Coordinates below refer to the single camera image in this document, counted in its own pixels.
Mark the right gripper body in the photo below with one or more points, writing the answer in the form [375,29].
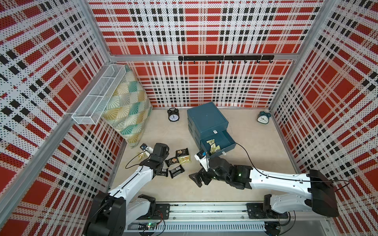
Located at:
[207,176]

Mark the green cookie packet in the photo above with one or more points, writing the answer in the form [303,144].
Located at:
[214,148]
[184,159]
[211,142]
[143,155]

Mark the black cookie packet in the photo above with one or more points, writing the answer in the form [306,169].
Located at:
[182,152]
[172,161]

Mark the teal drawer cabinet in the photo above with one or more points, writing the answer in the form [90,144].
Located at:
[204,121]

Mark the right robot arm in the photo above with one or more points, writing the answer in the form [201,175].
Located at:
[300,192]

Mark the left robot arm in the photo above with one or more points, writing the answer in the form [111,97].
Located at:
[112,212]

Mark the black alarm clock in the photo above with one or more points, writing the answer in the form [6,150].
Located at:
[173,114]

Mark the teal alarm clock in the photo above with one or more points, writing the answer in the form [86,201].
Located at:
[263,117]

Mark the patterned pillow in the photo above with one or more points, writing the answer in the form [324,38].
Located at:
[128,109]

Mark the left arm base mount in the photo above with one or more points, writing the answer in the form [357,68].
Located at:
[156,211]

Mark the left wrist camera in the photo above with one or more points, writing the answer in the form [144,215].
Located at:
[146,148]

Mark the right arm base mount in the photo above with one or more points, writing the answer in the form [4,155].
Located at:
[263,210]

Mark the white wire basket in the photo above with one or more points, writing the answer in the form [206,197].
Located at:
[92,107]

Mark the black hook rail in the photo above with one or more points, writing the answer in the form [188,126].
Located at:
[256,58]

